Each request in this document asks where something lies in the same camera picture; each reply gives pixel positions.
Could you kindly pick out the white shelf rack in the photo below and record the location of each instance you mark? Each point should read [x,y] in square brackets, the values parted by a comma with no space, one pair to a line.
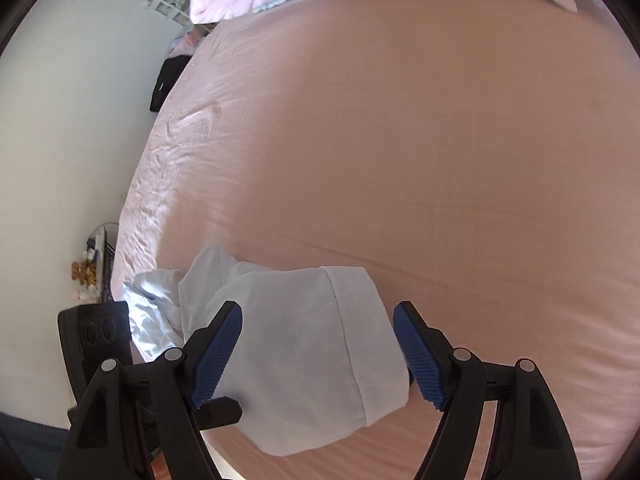
[167,7]

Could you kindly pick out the pink bed sheet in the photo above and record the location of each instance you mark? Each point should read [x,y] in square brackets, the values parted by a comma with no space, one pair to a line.
[400,135]

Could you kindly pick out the brown plush toy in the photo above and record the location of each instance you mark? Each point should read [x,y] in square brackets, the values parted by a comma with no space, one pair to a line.
[82,272]

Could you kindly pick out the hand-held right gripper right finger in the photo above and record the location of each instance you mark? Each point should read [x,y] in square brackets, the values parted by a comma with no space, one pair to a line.
[415,355]

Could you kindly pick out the white shirt with navy trim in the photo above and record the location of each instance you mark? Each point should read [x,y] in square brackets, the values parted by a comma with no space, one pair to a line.
[310,360]

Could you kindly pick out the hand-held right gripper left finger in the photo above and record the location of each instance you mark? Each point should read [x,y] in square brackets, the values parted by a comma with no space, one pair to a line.
[220,352]

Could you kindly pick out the black cloth item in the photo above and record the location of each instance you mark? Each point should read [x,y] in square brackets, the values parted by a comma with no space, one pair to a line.
[167,82]

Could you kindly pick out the crumpled white garment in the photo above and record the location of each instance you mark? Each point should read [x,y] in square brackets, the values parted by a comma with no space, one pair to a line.
[150,310]

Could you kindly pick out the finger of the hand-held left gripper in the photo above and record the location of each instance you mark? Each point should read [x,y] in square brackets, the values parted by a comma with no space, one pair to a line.
[222,412]

